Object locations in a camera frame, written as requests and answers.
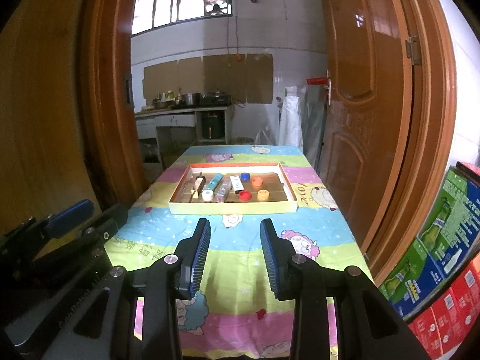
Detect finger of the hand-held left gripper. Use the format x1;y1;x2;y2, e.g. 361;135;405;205
0;199;96;261
28;203;129;269

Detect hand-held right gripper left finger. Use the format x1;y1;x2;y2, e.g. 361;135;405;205
41;217;212;360

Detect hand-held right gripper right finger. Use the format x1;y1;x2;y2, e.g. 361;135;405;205
260;218;432;360

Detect shallow cardboard tray box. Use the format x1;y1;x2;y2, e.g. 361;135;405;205
167;162;299;215

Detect wooden door jamb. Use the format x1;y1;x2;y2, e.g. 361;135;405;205
360;0;458;286
77;0;151;211

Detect clear plastic bag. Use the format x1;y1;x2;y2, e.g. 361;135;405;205
255;127;276;147

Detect kitchen counter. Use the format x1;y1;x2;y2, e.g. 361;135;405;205
134;104;229;158

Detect door strike plate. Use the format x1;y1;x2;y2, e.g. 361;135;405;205
124;74;135;110

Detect white plastic sack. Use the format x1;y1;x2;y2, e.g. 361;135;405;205
278;86;305;149

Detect green and blue carton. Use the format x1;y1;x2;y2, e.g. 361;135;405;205
379;236;445;319

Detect black stove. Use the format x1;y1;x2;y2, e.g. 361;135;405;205
200;92;230;106

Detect brown wooden door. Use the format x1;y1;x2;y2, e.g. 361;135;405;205
313;0;417;248

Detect red carton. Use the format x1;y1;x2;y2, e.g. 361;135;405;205
407;255;480;360

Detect large green carton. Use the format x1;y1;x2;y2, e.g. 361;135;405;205
416;165;480;280

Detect window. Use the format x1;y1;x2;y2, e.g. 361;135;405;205
131;0;233;36

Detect metal door hinge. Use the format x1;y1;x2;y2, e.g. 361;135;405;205
405;35;421;66

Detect cardboard sheets on wall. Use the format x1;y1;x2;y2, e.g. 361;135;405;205
142;53;274;105

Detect metal door handle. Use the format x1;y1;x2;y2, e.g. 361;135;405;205
324;69;334;106

